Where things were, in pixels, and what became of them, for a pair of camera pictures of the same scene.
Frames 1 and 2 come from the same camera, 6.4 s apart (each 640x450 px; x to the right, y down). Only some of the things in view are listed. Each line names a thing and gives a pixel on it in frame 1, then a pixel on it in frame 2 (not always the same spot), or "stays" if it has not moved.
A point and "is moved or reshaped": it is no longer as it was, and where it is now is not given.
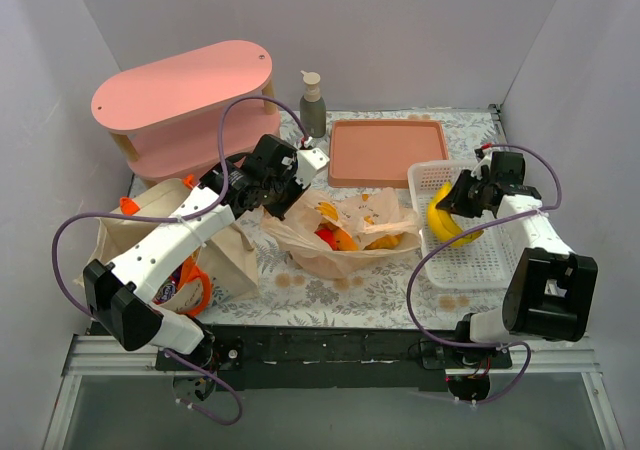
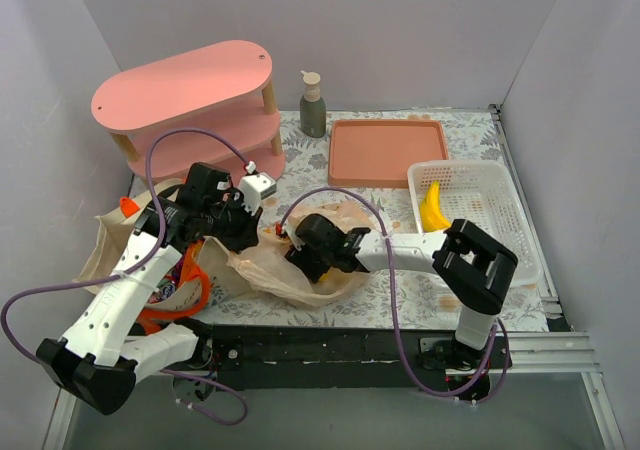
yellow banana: (443, 221) is moved or reshaped
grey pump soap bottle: (312, 107) stays
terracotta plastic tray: (377, 153) stays
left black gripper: (282, 190) -> (240, 227)
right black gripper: (463, 196) -> (304, 261)
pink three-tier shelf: (190, 117) stays
